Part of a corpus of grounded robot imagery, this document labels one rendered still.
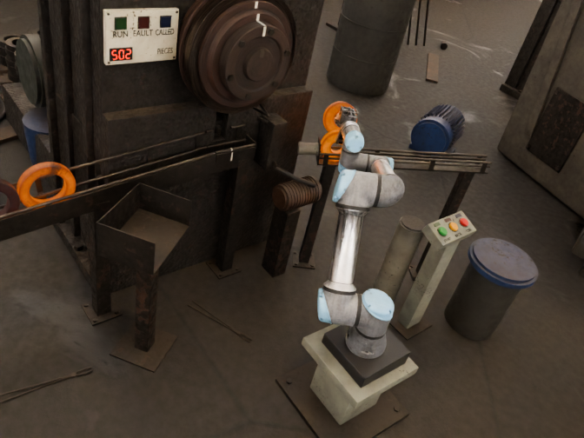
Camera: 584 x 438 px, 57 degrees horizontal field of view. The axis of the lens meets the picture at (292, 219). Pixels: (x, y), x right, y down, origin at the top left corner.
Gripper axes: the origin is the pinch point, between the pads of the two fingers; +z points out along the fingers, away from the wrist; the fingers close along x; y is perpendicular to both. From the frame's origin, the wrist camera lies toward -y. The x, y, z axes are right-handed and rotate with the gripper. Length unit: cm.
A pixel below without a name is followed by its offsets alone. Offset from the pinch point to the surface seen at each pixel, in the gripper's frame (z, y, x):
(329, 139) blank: -9.6, -8.7, 4.4
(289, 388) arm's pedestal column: -82, -87, 9
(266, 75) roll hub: -34, 22, 40
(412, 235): -37, -34, -37
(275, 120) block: -11.2, -4.0, 30.2
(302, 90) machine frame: 6.8, 5.1, 18.7
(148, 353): -70, -90, 67
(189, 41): -39, 29, 68
